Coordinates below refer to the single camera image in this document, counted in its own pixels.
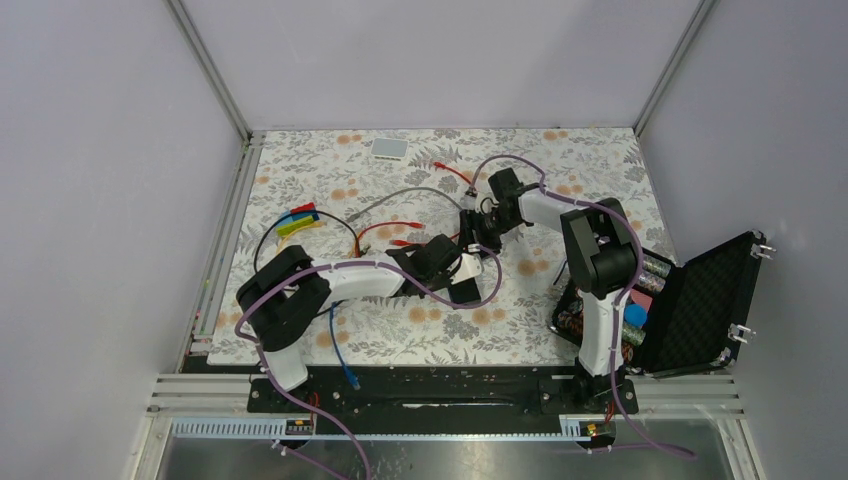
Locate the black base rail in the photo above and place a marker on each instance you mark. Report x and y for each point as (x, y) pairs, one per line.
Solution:
(441, 400)

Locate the colourful toy brick stack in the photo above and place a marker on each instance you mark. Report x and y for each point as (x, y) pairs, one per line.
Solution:
(291, 220)

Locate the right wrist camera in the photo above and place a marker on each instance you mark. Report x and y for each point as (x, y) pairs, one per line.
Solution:
(470, 200)

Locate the white small switch box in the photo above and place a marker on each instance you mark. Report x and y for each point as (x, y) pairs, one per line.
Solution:
(389, 148)

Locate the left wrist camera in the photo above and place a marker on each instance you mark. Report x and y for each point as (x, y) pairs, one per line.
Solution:
(468, 266)

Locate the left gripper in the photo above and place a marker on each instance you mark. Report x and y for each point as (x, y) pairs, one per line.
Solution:
(446, 281)

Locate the black network switch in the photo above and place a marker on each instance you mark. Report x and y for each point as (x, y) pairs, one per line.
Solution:
(466, 290)

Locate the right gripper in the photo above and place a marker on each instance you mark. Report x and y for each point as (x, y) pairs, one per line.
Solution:
(470, 221)

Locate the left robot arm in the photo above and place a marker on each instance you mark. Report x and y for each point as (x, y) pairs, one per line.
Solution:
(281, 300)

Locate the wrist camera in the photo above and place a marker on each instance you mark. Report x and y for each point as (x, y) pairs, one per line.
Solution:
(470, 200)
(468, 266)

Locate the black case with chips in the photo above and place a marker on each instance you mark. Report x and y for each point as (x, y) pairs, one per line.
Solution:
(696, 322)

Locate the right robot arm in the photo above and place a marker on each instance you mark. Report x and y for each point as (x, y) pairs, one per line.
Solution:
(603, 258)

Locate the floral table mat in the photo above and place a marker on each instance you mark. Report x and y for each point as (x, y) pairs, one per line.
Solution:
(413, 200)

